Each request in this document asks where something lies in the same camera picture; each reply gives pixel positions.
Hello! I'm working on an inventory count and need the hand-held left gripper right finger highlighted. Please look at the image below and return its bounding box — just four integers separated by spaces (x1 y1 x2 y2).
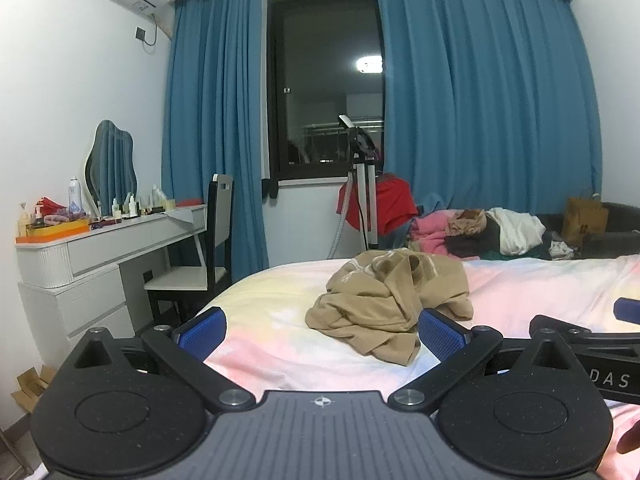
387 307 581 414

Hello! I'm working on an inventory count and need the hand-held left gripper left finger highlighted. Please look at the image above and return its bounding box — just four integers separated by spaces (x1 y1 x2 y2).
74 306 257 414

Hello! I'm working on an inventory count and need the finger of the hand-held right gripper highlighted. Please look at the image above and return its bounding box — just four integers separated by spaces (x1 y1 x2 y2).
529 314 594 346
614 297 640 324

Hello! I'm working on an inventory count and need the tan garment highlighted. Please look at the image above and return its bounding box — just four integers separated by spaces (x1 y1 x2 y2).
305 249 475 366

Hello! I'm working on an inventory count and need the pastel tie-dye bed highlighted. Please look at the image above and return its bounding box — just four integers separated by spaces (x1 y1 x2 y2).
200 254 640 480

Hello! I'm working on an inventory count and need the dark sofa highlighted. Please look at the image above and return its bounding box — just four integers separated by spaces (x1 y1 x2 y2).
537 201 640 261

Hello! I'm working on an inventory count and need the black garment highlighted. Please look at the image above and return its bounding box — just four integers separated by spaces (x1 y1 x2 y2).
445 220 503 257

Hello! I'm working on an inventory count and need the brown paper bag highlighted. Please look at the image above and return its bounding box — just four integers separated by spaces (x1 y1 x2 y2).
561 192 610 248

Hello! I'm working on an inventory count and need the green cloth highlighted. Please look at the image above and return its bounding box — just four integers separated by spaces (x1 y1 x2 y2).
480 246 553 262

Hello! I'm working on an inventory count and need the pink cloth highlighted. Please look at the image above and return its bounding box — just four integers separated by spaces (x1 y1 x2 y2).
410 209 481 260

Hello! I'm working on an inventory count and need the brown crumpled garment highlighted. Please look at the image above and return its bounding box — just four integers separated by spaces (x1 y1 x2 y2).
446 209 488 237

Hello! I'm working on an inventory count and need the white garment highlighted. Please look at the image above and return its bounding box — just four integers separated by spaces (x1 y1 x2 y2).
487 207 547 256

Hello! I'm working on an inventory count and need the black and white chair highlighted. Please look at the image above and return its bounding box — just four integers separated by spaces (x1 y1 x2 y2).
144 174 235 326

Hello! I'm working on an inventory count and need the white vanity table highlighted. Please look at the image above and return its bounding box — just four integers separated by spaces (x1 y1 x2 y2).
15 204 208 361

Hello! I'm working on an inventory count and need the red cloth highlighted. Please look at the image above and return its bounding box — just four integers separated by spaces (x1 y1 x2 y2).
336 176 418 236

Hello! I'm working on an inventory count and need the row of cosmetic bottles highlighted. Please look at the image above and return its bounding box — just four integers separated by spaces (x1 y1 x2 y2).
95 185 168 221

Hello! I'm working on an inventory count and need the white tripod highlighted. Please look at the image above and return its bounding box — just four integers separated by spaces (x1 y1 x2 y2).
357 157 379 251

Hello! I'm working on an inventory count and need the orange tray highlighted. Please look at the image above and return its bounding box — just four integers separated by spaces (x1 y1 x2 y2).
15 220 91 245

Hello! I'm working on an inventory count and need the cardboard box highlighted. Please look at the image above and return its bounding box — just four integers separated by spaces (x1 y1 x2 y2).
11 365 58 413

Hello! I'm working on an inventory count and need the wavy vanity mirror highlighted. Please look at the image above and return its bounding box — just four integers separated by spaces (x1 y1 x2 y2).
84 120 138 213

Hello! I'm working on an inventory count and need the narrow blue curtain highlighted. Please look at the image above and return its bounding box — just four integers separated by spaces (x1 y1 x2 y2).
161 0 271 283

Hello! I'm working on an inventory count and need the wide blue curtain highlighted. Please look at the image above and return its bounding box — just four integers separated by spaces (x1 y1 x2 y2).
371 0 601 221

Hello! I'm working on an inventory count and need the dark window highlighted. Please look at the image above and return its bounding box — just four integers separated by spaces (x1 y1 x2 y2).
265 0 386 183

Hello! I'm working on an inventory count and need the grey hose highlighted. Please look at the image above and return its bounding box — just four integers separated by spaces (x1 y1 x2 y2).
330 170 357 256

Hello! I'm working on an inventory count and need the black tripod camera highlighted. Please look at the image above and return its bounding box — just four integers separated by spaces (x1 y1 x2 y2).
339 115 383 161

